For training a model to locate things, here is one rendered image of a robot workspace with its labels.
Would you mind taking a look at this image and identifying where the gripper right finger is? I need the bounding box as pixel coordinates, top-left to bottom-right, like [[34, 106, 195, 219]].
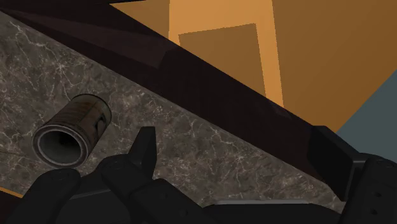
[[306, 125, 397, 224]]

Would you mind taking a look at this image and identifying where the brown-labelled tin can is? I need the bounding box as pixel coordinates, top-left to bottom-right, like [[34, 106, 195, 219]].
[[31, 94, 113, 170]]

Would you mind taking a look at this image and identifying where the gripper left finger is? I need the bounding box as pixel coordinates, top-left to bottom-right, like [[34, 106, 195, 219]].
[[4, 125, 218, 224]]

